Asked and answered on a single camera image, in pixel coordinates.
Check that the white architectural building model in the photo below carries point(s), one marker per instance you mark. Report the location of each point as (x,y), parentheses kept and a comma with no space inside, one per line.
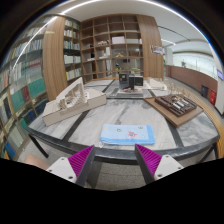
(72,101)

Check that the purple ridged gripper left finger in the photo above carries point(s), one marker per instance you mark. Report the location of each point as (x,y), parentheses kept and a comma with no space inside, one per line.
(76,168)

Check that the black tower building model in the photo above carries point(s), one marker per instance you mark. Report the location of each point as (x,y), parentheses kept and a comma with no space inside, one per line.
(130,86)

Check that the wooden grid bookshelf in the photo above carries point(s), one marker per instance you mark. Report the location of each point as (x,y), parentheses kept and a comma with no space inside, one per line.
(111,45)

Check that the small white building model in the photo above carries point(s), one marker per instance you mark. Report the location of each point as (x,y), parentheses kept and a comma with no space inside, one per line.
(154,84)

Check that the red bin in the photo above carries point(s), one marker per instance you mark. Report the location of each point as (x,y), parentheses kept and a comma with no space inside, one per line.
(212,97)

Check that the glass-front bookcase with books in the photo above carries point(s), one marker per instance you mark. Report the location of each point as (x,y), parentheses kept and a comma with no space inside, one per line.
(41,63)

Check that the dark bin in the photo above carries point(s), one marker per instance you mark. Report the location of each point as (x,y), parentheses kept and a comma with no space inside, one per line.
(204,91)

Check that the light blue folded towel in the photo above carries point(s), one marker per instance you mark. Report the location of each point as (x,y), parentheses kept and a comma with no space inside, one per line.
(127,134)

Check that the dark brown model on board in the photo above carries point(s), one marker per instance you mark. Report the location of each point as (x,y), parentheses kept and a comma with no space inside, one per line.
(176,108)

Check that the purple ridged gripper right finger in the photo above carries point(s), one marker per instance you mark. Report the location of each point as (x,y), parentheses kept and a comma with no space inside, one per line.
(153,165)

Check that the wall sign poster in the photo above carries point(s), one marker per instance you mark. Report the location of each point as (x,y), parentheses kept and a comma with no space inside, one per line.
(156,49)

